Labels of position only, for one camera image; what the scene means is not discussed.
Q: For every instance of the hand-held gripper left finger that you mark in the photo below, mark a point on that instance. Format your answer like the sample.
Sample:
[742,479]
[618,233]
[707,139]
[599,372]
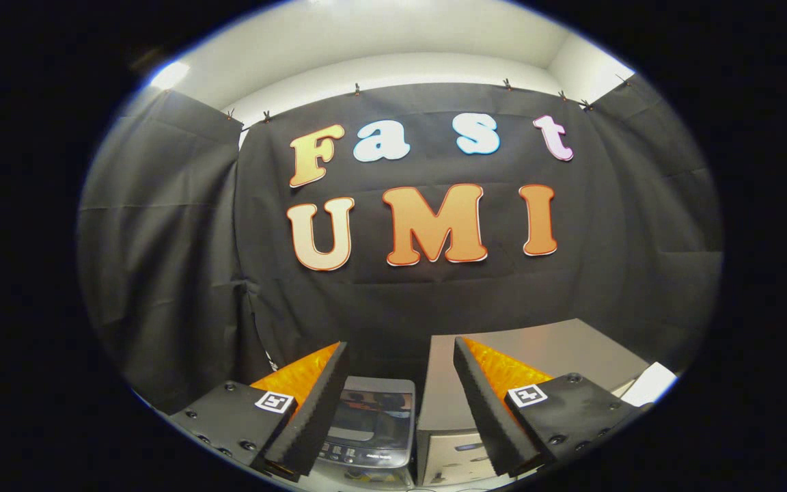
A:
[315,417]

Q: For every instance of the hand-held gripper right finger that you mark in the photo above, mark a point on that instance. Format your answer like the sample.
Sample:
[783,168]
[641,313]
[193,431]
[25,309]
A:
[486,410]

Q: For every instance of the grey washing machine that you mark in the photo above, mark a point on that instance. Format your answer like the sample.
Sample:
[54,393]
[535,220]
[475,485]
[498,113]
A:
[366,454]

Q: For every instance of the grey cabinet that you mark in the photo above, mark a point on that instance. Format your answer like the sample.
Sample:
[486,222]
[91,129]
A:
[571,348]

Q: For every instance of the black backdrop cloth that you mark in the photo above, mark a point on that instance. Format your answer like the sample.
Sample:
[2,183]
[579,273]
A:
[400,301]

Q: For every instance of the white board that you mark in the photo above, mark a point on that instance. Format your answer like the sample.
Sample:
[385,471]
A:
[653,383]

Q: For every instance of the row of small black clips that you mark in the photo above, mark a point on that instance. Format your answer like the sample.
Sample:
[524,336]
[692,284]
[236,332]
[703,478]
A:
[357,89]

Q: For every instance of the ceiling light panel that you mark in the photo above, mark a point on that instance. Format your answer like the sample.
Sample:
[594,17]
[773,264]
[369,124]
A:
[169,75]

